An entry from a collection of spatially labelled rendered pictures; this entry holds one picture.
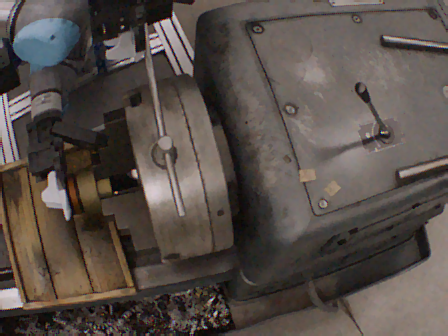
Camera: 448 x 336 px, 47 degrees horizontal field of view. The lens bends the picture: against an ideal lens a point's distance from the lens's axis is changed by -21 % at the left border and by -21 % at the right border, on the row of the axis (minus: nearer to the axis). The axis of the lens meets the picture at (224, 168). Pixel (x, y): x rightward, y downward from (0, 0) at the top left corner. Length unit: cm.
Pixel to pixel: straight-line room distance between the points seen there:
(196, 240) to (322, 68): 35
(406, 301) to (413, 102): 137
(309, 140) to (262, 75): 13
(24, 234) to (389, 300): 148
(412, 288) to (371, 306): 21
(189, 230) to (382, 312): 139
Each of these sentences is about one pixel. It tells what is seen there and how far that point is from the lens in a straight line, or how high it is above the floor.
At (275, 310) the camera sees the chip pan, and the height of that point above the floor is 54.
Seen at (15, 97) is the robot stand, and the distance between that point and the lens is 225.
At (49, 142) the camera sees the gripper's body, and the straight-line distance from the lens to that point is 112.
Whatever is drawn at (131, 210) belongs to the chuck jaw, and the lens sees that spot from 106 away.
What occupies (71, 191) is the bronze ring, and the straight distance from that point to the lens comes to 107.
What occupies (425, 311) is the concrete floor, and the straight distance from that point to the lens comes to 235.
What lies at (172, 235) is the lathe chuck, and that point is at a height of 116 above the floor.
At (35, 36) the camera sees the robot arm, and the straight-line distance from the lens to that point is 88.
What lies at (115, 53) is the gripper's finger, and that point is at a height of 139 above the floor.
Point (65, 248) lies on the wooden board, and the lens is 129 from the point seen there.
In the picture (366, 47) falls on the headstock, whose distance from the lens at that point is 107.
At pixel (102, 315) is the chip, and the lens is 160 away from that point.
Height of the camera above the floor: 213
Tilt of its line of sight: 71 degrees down
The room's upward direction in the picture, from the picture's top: 11 degrees clockwise
